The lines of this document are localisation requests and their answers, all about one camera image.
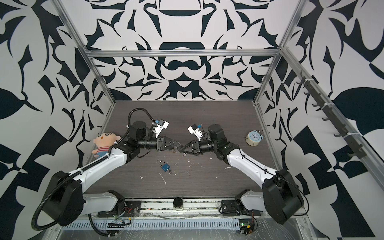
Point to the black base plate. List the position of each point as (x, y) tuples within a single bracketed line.
[(124, 210), (237, 208)]

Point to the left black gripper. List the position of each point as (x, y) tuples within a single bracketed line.
[(161, 143)]

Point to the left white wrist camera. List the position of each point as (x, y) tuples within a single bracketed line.
[(159, 126)]

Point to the small blue alarm clock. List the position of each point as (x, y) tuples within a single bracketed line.
[(254, 138)]

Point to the black round knob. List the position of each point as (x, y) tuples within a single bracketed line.
[(178, 203)]

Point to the plush doll striped shirt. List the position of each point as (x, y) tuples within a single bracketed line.
[(103, 143)]

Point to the front blue padlock with key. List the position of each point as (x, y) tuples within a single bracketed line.
[(165, 167)]

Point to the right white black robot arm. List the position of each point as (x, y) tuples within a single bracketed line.
[(280, 196)]

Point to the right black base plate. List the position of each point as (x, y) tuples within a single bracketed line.
[(237, 208)]

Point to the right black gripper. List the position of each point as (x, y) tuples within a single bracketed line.
[(196, 147)]

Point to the green circuit board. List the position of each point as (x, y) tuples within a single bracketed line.
[(248, 226)]

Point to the wall hook rail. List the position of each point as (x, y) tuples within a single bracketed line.
[(334, 115)]

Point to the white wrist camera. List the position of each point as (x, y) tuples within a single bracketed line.
[(197, 131), (159, 126)]

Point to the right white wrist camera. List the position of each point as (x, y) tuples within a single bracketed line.
[(197, 131)]

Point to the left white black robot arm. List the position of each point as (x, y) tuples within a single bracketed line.
[(66, 199)]

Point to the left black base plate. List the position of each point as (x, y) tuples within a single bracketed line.
[(124, 210)]

